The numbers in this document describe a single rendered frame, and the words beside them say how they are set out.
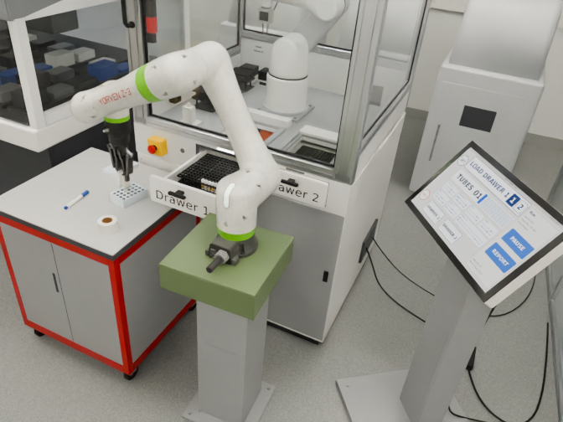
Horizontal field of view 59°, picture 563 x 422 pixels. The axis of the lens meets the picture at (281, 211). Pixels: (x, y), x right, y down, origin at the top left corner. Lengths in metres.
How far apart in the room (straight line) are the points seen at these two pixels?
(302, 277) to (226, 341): 0.56
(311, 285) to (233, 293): 0.78
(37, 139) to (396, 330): 1.95
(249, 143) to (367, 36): 0.51
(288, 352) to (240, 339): 0.71
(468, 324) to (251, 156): 0.94
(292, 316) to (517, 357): 1.15
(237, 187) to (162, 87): 0.36
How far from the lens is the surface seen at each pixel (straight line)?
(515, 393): 2.67
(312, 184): 1.94
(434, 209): 1.74
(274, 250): 1.65
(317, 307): 2.32
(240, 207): 1.51
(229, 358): 1.90
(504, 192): 1.64
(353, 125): 1.80
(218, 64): 1.58
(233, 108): 1.60
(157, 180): 1.91
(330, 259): 2.12
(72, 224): 2.00
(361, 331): 2.64
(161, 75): 1.48
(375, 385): 2.40
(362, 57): 1.72
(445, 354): 1.95
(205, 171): 2.00
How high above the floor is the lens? 1.89
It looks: 34 degrees down
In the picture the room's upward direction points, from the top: 5 degrees clockwise
